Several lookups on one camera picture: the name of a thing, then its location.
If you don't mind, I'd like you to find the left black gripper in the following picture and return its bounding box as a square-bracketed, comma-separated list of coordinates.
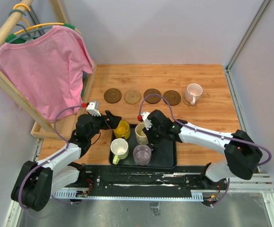
[87, 110, 122, 140]

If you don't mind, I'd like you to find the cream mug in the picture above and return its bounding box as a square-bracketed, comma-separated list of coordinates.
[135, 123, 149, 145]

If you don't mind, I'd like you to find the purple mug black handle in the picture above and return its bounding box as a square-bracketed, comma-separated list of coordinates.
[133, 144, 157, 166]

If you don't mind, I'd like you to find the brown coaster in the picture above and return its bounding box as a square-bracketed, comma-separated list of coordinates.
[143, 88, 161, 104]
[163, 90, 181, 106]
[104, 88, 122, 104]

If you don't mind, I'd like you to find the white mug yellow handle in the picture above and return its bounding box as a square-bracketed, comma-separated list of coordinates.
[110, 138, 129, 165]

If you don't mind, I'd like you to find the woven rattan coaster back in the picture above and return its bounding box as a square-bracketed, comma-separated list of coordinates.
[124, 90, 141, 105]

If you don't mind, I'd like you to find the pink mug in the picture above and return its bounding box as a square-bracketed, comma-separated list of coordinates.
[184, 83, 203, 104]

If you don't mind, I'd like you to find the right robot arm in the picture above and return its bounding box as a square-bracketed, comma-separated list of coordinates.
[138, 110, 263, 189]

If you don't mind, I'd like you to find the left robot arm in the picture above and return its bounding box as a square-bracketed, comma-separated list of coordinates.
[11, 110, 122, 211]

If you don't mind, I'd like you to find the black serving tray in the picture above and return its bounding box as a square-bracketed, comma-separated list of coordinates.
[109, 124, 177, 169]

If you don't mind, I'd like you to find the wooden clothes rack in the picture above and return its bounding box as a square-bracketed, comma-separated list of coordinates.
[0, 12, 97, 139]

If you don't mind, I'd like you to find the pink t-shirt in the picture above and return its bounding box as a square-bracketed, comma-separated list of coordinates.
[0, 26, 94, 122]

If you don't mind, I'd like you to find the grey hanger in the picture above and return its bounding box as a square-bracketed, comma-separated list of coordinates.
[5, 3, 53, 44]

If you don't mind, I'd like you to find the yellow green hanger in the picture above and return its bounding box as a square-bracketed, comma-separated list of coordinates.
[5, 0, 81, 44]

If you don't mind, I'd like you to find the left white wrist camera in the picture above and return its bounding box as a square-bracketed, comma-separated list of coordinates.
[86, 100, 101, 117]

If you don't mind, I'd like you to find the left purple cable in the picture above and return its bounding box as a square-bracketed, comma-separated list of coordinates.
[18, 104, 85, 210]

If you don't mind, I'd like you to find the purple cable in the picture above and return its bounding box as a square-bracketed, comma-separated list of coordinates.
[138, 93, 272, 209]
[18, 104, 85, 210]

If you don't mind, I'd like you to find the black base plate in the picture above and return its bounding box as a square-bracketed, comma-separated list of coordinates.
[65, 165, 227, 200]

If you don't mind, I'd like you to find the aluminium corner post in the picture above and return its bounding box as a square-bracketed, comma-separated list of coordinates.
[227, 0, 274, 70]

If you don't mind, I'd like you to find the aluminium rail frame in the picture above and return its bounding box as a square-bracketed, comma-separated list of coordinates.
[1, 169, 274, 227]

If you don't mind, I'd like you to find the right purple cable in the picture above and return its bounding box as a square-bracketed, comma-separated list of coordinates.
[138, 93, 272, 209]

